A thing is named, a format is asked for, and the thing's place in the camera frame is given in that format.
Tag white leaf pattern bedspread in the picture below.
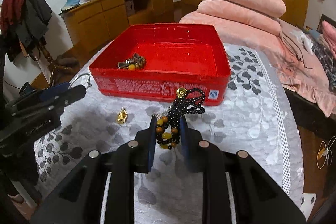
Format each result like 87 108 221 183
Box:
34 44 304 223

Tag lower pink folded quilt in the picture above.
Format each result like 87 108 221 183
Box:
197 0 281 36

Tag brown wooden bead bracelet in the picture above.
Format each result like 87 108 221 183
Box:
117 52 146 71

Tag red metal tin box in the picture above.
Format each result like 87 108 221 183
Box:
89 23 231 106

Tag long wooden sideboard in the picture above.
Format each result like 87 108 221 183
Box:
61 0 174 53

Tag gold pendant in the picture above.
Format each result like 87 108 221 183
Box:
116 107 128 124

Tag pink folded clothes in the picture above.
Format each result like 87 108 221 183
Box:
322 20 336 51

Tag hanging dark clothes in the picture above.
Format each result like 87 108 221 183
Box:
1 0 52 61

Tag blue cloth on sideboard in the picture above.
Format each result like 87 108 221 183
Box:
59 0 80 15

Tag plaid folded shirt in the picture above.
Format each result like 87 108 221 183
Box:
312 42 336 92

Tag pink bed sheet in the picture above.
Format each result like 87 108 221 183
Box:
179 11 335 117

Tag wooden coat stand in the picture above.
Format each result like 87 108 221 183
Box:
14 0 79 85

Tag silver chain necklace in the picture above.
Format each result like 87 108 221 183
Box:
154 108 172 119

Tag hanging red garment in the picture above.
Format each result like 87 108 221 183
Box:
1 0 25 36

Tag thin silver bangle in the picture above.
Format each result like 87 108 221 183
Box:
68 72 92 89

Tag black and amber bead bracelet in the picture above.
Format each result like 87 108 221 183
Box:
155 87 206 150

